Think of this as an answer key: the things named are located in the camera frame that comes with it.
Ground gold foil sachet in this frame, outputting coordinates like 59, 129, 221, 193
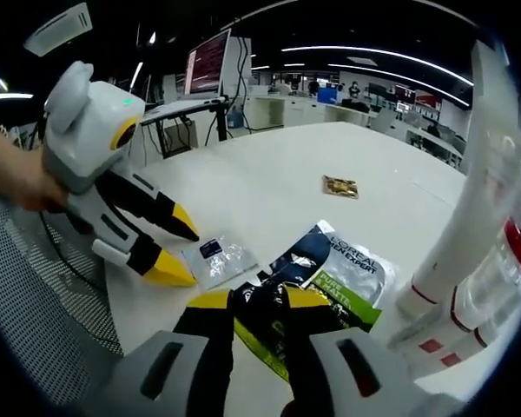
321, 174, 360, 200

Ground long white counter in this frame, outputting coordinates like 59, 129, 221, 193
242, 95, 374, 131

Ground red white wall display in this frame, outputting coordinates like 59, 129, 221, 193
394, 84, 442, 114

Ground green black skincare sachet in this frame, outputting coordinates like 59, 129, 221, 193
234, 219, 396, 383

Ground person's left hand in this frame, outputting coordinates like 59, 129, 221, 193
0, 139, 71, 214

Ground monitor with red text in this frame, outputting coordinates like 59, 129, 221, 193
184, 28, 234, 99

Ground white skincare tube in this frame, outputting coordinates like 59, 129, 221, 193
394, 38, 521, 325

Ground white ceiling air conditioner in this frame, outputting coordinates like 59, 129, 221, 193
23, 2, 93, 56

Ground white side desk black legs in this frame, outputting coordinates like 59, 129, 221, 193
141, 95, 231, 160

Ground skincare bottle red square label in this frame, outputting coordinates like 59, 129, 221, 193
388, 255, 516, 355
412, 277, 521, 379

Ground black cable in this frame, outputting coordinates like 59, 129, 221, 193
38, 212, 109, 296

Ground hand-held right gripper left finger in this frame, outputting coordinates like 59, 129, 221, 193
93, 288, 238, 417

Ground blue storage box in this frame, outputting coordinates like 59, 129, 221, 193
317, 84, 340, 104

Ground grey mesh office chair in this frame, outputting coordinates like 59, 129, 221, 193
0, 195, 125, 392

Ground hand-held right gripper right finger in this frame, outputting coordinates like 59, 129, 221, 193
281, 284, 461, 417

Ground person's right hand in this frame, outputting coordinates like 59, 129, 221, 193
280, 398, 303, 417

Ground small clear sachet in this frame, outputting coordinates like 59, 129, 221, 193
181, 236, 260, 291

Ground white skincare bottle red collar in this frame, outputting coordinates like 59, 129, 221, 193
481, 142, 521, 279

